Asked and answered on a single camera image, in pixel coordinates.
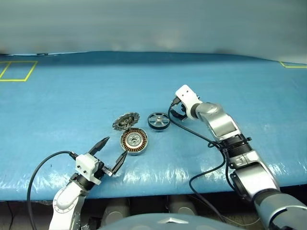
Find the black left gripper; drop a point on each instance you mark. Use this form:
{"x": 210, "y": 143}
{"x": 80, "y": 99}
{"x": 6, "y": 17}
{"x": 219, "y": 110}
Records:
{"x": 101, "y": 167}

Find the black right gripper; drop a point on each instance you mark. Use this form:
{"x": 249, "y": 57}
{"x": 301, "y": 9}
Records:
{"x": 183, "y": 110}

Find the silver spoked rotor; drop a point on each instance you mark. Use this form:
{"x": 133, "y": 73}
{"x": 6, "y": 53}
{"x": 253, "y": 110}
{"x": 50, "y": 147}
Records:
{"x": 158, "y": 120}

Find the silver round motor housing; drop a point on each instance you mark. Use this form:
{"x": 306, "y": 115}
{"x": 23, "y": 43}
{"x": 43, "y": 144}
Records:
{"x": 133, "y": 139}

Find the silver hinged motor lid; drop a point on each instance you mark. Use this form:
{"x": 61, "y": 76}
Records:
{"x": 124, "y": 121}

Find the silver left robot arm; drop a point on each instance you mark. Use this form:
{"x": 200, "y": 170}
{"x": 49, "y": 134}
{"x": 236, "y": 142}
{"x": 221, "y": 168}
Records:
{"x": 64, "y": 203}

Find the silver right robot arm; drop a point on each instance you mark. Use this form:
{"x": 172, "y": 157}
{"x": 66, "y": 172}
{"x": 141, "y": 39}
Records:
{"x": 223, "y": 122}

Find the grey rounded cylinder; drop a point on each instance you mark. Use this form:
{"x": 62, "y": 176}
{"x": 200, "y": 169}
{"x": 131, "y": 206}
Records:
{"x": 116, "y": 207}
{"x": 182, "y": 204}

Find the blue plastic table cover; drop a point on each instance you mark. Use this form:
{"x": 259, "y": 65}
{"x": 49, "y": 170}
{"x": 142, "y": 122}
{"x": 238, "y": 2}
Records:
{"x": 72, "y": 107}

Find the grey domed cover with emblem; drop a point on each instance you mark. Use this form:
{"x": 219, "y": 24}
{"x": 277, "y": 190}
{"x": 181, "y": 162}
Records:
{"x": 172, "y": 221}

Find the yellow tape outline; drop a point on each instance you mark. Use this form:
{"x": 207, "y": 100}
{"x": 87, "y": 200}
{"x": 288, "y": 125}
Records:
{"x": 30, "y": 72}

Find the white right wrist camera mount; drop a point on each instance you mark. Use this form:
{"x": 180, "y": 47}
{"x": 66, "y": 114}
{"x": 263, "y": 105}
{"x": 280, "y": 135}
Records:
{"x": 188, "y": 95}

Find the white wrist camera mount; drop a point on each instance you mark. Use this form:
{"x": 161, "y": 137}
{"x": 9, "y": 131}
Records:
{"x": 86, "y": 165}
{"x": 188, "y": 95}

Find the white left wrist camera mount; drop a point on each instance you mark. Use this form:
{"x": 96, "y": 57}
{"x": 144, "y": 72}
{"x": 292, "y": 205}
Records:
{"x": 86, "y": 165}

